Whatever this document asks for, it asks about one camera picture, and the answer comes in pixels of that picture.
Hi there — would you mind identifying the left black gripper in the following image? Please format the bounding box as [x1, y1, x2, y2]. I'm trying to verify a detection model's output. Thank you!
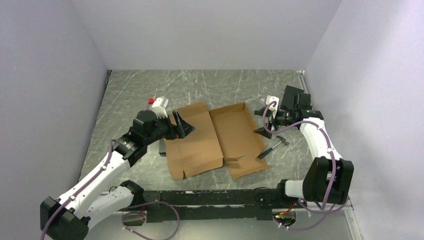
[144, 110, 195, 145]

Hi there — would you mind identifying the brown cardboard box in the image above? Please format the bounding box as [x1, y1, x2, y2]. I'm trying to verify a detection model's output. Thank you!
[164, 101, 271, 180]

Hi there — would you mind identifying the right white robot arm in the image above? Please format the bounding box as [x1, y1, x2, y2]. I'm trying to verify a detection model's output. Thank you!
[254, 93, 354, 209]

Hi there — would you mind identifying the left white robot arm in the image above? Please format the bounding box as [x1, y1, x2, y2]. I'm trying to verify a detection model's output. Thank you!
[40, 110, 196, 240]

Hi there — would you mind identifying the black square box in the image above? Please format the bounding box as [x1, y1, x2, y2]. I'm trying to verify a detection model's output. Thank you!
[280, 85, 304, 109]

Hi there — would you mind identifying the black rectangular block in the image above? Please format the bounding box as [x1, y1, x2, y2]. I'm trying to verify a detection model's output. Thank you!
[158, 139, 167, 157]

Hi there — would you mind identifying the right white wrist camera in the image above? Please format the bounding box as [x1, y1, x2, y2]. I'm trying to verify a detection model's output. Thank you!
[260, 95, 280, 111]

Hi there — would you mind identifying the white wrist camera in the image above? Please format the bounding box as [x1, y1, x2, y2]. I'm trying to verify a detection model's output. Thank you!
[260, 95, 280, 111]
[147, 96, 169, 119]

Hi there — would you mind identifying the black handled claw hammer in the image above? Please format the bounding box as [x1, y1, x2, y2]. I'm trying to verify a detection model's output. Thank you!
[258, 135, 290, 159]

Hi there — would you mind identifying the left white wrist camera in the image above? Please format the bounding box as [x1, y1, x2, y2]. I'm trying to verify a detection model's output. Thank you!
[147, 96, 169, 119]

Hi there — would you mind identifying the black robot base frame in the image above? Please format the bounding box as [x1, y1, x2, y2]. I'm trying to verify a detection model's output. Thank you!
[123, 187, 296, 223]

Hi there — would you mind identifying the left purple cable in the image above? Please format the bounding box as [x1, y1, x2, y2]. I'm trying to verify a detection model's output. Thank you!
[39, 139, 181, 240]

